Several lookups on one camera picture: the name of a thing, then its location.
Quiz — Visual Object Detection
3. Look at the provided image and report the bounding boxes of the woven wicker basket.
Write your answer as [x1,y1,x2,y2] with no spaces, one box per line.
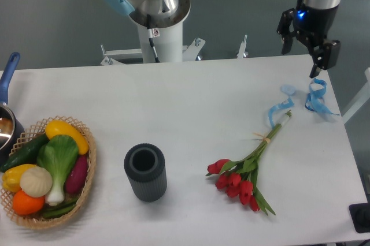
[1,115,97,230]

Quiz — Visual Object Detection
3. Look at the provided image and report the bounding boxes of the blue handled saucepan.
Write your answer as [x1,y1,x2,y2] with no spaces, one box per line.
[1,52,24,166]

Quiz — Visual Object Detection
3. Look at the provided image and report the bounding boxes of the white frame at right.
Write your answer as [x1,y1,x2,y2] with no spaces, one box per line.
[342,68,369,124]

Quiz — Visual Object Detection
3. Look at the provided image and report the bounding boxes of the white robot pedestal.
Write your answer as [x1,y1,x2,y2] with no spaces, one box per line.
[136,22,183,64]

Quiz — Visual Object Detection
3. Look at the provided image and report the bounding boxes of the light blue ribbon left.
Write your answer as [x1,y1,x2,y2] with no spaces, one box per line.
[268,84,296,128]

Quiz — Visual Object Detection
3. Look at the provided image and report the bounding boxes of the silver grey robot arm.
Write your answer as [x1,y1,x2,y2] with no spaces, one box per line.
[104,0,341,78]

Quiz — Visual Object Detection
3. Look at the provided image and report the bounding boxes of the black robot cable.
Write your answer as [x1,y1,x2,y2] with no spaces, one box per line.
[146,14,160,64]

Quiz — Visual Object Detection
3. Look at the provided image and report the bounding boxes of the green bean pods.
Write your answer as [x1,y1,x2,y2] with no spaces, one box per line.
[41,198,77,219]

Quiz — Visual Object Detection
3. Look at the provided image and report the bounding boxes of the yellow bell pepper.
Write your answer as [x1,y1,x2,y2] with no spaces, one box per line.
[2,164,36,193]

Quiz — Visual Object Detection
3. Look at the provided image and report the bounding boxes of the green bok choy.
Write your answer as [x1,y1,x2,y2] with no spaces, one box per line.
[36,135,79,206]

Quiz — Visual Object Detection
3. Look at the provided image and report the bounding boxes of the white metal base frame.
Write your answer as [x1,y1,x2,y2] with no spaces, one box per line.
[99,34,249,66]

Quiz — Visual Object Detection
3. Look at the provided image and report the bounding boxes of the dark green cucumber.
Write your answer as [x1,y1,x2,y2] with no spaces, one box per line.
[1,133,49,173]

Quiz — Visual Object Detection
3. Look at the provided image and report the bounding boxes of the light blue ribbon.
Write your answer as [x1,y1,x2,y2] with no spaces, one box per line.
[305,78,339,115]
[268,84,296,128]

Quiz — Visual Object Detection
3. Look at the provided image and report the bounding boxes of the light blue ribbon right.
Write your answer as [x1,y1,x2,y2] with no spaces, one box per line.
[305,78,339,115]

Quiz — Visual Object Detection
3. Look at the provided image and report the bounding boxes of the purple sweet potato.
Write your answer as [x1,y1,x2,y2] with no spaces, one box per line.
[65,155,88,194]

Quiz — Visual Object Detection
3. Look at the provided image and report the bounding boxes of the orange fruit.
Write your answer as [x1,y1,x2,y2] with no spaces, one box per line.
[12,190,45,215]

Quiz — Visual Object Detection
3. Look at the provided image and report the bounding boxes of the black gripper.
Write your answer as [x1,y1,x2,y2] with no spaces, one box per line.
[276,0,341,79]

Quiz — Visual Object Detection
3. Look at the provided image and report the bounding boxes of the red tulip bouquet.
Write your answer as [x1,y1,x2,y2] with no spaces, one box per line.
[206,110,292,215]

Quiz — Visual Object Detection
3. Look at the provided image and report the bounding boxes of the black device at edge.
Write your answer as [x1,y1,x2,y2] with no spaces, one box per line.
[349,203,369,233]

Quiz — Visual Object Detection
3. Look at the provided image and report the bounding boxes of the dark grey ribbed vase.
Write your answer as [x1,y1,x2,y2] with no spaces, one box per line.
[124,143,167,202]

